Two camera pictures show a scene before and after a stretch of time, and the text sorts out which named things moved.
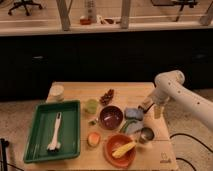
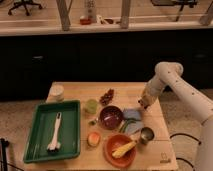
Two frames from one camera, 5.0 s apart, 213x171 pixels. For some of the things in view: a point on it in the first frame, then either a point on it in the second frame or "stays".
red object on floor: x=85 y=21 stays
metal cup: x=147 y=134 stays
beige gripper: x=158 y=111 → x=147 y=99
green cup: x=91 y=106 stays
